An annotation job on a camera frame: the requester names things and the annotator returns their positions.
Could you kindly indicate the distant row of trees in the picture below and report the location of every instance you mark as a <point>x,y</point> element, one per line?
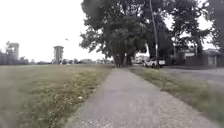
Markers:
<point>83,61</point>

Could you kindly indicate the grey concrete path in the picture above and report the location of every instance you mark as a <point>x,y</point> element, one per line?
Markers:
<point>130,100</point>

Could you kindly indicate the group of large trees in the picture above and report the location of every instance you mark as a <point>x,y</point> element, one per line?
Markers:
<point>133,30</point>

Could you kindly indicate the white car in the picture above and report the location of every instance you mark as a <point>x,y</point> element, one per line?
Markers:
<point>154,62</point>

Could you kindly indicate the tall grey tower building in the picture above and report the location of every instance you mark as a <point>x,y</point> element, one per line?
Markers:
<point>58,54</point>

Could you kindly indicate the large grass field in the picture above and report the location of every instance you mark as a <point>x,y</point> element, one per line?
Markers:
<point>43,93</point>

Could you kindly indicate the grass strip beside path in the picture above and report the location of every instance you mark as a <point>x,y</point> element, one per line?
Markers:
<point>186,88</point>

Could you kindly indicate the low building behind trees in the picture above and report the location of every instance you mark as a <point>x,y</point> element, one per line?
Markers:
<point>200,57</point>

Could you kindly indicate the grey asphalt road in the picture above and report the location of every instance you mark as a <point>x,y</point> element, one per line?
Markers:
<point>200,75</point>

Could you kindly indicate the distant tall building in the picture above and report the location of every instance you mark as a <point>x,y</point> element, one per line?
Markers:
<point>13,51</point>

